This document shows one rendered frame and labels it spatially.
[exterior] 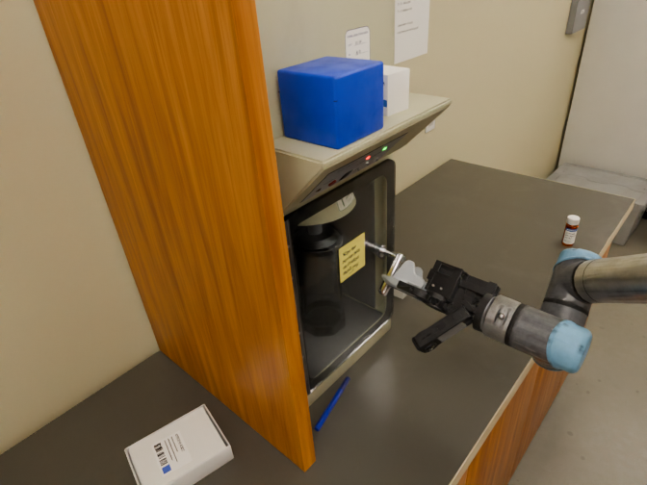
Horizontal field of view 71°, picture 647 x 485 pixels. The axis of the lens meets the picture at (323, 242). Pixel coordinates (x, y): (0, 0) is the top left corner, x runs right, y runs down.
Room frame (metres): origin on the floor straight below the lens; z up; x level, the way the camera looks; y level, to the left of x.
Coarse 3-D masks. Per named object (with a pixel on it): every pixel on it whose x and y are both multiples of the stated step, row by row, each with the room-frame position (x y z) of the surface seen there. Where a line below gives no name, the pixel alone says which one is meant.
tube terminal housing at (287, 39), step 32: (256, 0) 0.61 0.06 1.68; (288, 0) 0.65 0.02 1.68; (320, 0) 0.69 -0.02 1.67; (352, 0) 0.75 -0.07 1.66; (384, 0) 0.80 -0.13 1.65; (288, 32) 0.65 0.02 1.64; (320, 32) 0.69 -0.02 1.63; (384, 32) 0.80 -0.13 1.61; (288, 64) 0.64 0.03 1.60; (384, 64) 0.80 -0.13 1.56; (320, 192) 0.67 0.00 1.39
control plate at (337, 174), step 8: (384, 144) 0.65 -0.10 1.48; (392, 144) 0.69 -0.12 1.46; (376, 152) 0.66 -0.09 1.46; (384, 152) 0.70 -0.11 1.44; (360, 160) 0.62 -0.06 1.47; (368, 160) 0.66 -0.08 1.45; (344, 168) 0.59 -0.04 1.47; (352, 168) 0.64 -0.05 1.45; (360, 168) 0.69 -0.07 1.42; (328, 176) 0.57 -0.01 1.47; (336, 176) 0.60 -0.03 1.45; (320, 184) 0.57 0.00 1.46; (312, 192) 0.59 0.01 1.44; (304, 200) 0.60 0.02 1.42
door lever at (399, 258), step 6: (384, 246) 0.78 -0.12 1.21; (378, 252) 0.77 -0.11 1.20; (384, 252) 0.77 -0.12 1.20; (390, 252) 0.76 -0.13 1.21; (396, 258) 0.74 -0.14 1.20; (402, 258) 0.74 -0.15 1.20; (396, 264) 0.73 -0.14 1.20; (390, 270) 0.73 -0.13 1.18; (396, 270) 0.73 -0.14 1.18; (384, 282) 0.71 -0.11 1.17; (384, 288) 0.71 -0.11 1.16; (384, 294) 0.70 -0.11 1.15
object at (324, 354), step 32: (352, 192) 0.72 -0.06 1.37; (384, 192) 0.78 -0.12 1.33; (320, 224) 0.65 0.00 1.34; (352, 224) 0.71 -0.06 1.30; (384, 224) 0.78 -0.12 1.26; (320, 256) 0.65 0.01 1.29; (384, 256) 0.78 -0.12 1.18; (320, 288) 0.64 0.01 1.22; (352, 288) 0.71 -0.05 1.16; (320, 320) 0.64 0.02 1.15; (352, 320) 0.70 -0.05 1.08; (384, 320) 0.78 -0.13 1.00; (320, 352) 0.63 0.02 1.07; (352, 352) 0.70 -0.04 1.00; (320, 384) 0.62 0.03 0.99
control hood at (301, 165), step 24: (432, 96) 0.76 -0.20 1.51; (384, 120) 0.65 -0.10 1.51; (408, 120) 0.65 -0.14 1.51; (432, 120) 0.76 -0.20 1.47; (288, 144) 0.58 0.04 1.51; (312, 144) 0.58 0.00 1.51; (360, 144) 0.57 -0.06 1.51; (288, 168) 0.56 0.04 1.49; (312, 168) 0.53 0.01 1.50; (336, 168) 0.56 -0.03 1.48; (288, 192) 0.56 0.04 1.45
